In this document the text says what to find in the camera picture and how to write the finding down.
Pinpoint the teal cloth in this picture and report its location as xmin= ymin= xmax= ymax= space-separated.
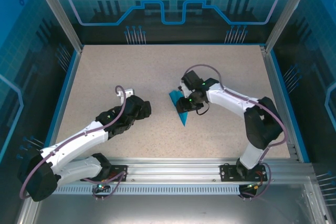
xmin=168 ymin=90 xmax=190 ymax=127

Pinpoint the thin black right gripper cable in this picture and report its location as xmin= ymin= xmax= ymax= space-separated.
xmin=195 ymin=101 xmax=210 ymax=116

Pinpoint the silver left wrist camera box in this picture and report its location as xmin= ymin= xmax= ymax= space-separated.
xmin=117 ymin=88 xmax=135 ymax=103

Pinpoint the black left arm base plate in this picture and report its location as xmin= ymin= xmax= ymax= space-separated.
xmin=80 ymin=165 xmax=130 ymax=183

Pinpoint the long aluminium frame rail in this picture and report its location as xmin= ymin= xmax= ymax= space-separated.
xmin=34 ymin=155 xmax=314 ymax=183

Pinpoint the blue printed enclosure panel with gear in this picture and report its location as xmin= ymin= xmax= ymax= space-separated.
xmin=49 ymin=0 xmax=292 ymax=46

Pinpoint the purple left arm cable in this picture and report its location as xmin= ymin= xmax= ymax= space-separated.
xmin=19 ymin=84 xmax=130 ymax=201

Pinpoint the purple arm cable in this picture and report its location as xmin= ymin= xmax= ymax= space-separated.
xmin=183 ymin=63 xmax=287 ymax=201
xmin=19 ymin=84 xmax=130 ymax=201

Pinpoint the cable connector with green light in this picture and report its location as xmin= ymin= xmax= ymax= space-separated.
xmin=94 ymin=178 xmax=110 ymax=193
xmin=245 ymin=182 xmax=264 ymax=191

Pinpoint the short aluminium frame rail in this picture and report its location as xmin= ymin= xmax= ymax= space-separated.
xmin=258 ymin=45 xmax=300 ymax=161

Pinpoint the slotted grey cable duct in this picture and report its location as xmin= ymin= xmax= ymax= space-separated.
xmin=41 ymin=185 xmax=310 ymax=195

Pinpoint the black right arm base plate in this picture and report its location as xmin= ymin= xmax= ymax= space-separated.
xmin=219 ymin=163 xmax=271 ymax=183

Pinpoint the blue printed enclosure side panel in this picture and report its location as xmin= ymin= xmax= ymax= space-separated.
xmin=272 ymin=0 xmax=336 ymax=209
xmin=0 ymin=0 xmax=79 ymax=224

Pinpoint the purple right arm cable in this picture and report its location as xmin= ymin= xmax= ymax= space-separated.
xmin=183 ymin=63 xmax=287 ymax=201

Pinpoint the aluminium frame post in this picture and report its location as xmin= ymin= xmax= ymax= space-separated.
xmin=264 ymin=0 xmax=317 ymax=53
xmin=29 ymin=0 xmax=85 ymax=53

